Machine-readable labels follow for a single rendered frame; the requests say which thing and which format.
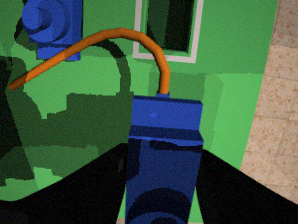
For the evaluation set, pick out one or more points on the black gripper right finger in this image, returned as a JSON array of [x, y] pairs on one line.
[[227, 196]]

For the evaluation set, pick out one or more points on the green flat panel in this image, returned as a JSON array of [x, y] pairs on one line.
[[216, 51]]

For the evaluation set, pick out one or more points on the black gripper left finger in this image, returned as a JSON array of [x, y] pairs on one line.
[[91, 195]]

